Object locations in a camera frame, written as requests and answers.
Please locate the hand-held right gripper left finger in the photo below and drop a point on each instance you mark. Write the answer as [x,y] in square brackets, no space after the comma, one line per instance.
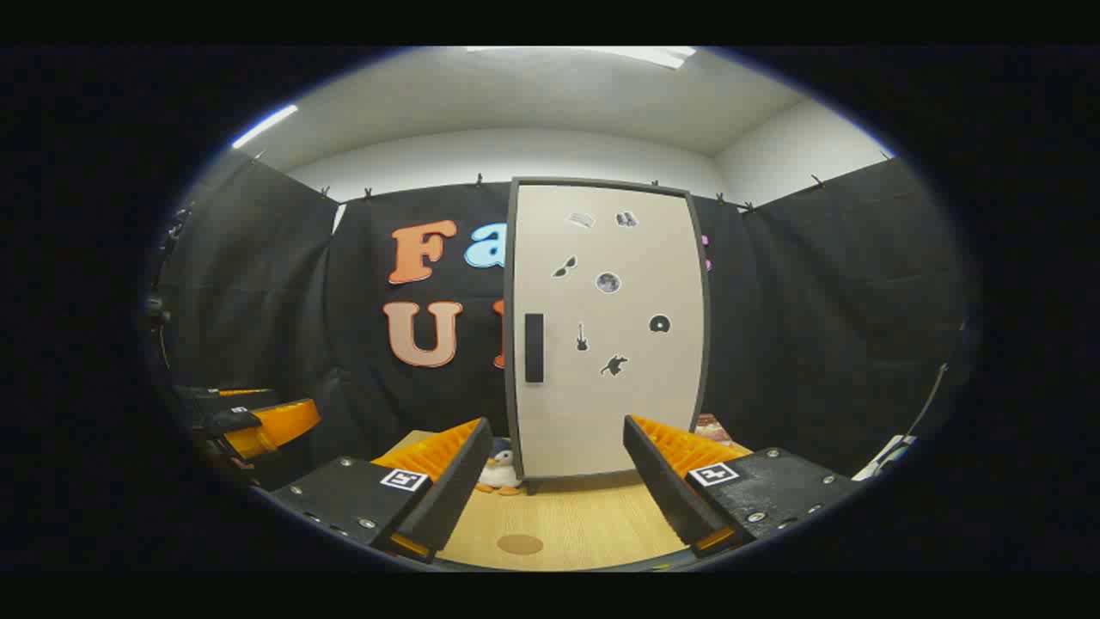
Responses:
[455,494]

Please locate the long ceiling light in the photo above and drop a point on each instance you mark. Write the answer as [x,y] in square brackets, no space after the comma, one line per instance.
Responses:
[265,126]

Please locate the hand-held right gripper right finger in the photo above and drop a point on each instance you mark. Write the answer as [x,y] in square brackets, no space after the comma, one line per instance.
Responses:
[666,494]

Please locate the penguin plush toy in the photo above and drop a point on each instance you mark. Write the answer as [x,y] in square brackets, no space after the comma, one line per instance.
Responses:
[498,468]

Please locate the dark grey cabinet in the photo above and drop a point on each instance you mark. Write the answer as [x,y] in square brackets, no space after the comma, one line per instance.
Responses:
[510,258]

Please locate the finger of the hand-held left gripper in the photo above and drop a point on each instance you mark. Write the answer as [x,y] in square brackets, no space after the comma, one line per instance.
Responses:
[215,402]
[279,423]

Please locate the light grey cabinet door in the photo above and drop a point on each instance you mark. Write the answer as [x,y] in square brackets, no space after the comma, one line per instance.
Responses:
[619,404]

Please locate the black backdrop cloth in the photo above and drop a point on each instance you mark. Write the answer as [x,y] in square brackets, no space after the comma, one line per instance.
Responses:
[258,284]

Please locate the white flat board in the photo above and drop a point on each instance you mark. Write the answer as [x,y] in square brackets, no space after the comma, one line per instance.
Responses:
[889,451]

